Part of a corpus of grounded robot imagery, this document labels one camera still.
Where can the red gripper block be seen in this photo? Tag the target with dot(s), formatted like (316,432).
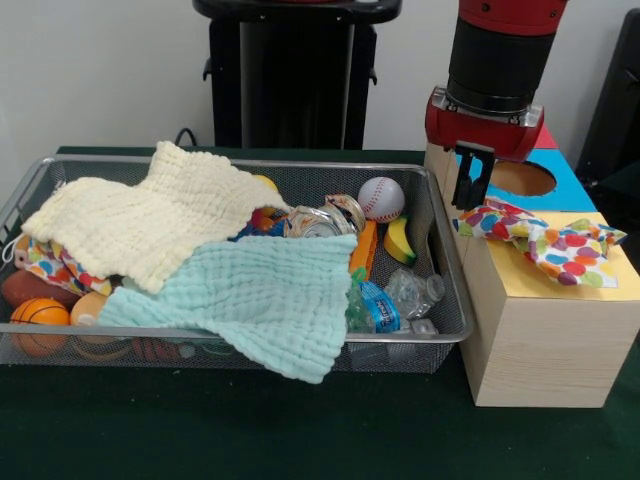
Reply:
(480,132)

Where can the colourful dotted cloth bag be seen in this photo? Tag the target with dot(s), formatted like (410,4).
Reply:
(607,234)
(55,267)
(500,222)

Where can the cream waffle cloth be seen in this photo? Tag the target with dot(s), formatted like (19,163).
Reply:
(150,220)

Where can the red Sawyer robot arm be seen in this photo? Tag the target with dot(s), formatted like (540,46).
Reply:
(500,55)

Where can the wooden box with three holes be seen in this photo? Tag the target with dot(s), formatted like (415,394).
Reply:
(540,350)

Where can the white baseball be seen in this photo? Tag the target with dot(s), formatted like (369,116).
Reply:
(382,199)

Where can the yellow foam banana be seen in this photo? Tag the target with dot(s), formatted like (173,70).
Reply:
(397,242)

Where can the crushed printed can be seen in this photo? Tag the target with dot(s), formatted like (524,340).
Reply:
(350,207)

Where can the orange toy carrot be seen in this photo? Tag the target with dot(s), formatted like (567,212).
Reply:
(364,250)

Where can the clear crushed bottle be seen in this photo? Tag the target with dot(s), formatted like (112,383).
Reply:
(412,295)

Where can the dark green table cloth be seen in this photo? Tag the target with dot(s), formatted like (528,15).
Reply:
(200,430)
(625,182)

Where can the crushed bottle with blue label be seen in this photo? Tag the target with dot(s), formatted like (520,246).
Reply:
(380,305)

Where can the black upright panel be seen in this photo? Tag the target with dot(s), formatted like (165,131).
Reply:
(615,100)

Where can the crushed silver can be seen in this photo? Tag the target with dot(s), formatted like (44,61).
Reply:
(312,227)

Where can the mint waffle cloth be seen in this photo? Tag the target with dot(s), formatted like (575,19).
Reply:
(250,300)

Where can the peach foam ball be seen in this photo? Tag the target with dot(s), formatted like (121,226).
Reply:
(87,305)

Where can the small orange basketball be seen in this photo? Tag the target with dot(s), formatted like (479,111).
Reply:
(39,315)

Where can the small brown football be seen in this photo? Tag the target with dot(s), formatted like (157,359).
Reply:
(30,287)

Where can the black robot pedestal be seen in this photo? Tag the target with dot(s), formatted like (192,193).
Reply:
(290,100)

